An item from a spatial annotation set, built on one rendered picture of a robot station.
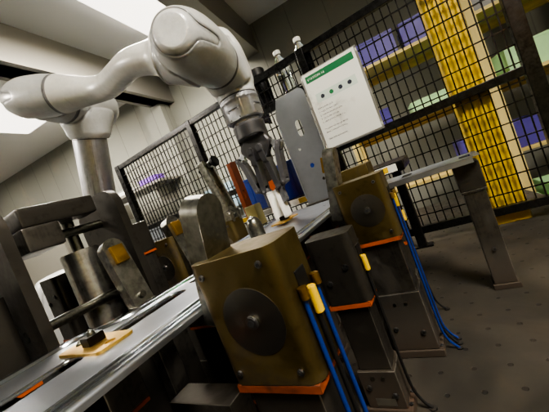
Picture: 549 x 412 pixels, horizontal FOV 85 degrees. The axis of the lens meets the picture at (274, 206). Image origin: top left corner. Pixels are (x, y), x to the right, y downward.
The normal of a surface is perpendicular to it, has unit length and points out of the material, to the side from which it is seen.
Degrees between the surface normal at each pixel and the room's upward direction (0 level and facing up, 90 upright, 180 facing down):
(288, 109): 90
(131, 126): 90
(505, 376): 0
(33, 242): 90
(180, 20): 95
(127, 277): 78
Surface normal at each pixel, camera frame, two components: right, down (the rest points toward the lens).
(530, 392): -0.36, -0.93
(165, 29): -0.07, 0.14
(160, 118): -0.32, 0.18
